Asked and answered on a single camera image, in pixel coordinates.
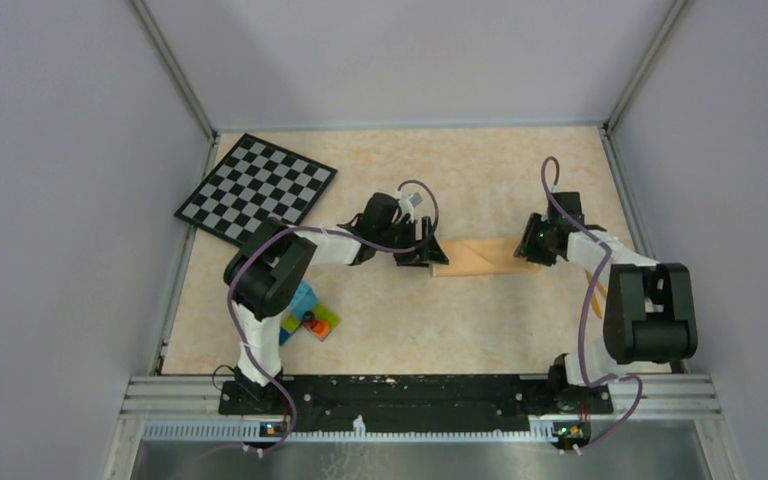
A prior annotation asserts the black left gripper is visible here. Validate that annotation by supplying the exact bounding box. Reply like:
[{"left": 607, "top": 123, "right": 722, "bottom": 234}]
[{"left": 376, "top": 216, "right": 449, "bottom": 268}]

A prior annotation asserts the orange cloth napkin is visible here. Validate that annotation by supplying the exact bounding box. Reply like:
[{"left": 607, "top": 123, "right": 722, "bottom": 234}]
[{"left": 430, "top": 238, "right": 540, "bottom": 278}]

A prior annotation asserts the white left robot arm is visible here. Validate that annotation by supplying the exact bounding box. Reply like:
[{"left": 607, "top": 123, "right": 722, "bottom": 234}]
[{"left": 223, "top": 189, "right": 447, "bottom": 414}]

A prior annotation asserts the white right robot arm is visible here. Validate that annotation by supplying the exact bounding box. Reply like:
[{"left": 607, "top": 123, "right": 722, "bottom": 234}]
[{"left": 514, "top": 192, "right": 699, "bottom": 412}]

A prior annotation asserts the colourful toy block pile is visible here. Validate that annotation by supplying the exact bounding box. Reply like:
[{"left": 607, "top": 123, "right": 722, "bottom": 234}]
[{"left": 279, "top": 281, "right": 341, "bottom": 346}]

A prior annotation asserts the black white checkerboard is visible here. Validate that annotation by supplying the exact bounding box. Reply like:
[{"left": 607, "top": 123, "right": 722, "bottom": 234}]
[{"left": 175, "top": 133, "right": 338, "bottom": 246}]

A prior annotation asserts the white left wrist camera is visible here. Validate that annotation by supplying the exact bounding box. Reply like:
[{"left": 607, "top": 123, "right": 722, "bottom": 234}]
[{"left": 393, "top": 190, "right": 423, "bottom": 220}]

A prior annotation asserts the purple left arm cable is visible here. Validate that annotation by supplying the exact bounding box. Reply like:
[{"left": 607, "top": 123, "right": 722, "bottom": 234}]
[{"left": 226, "top": 180, "right": 441, "bottom": 458}]

